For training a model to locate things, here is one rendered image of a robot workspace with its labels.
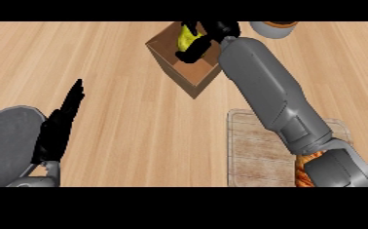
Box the grey bowl with orange rim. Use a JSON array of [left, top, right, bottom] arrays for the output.
[[248, 20, 300, 40]]

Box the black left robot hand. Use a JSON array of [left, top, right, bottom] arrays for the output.
[[29, 78, 85, 166]]

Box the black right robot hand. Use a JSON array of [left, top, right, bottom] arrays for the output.
[[174, 20, 242, 64]]

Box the pale wooden cutting board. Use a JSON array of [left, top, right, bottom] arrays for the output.
[[226, 108, 354, 188]]

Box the brown cardboard box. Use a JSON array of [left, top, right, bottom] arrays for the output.
[[143, 20, 224, 100]]

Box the orange bread loaf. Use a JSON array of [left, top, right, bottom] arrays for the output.
[[292, 151, 328, 188]]

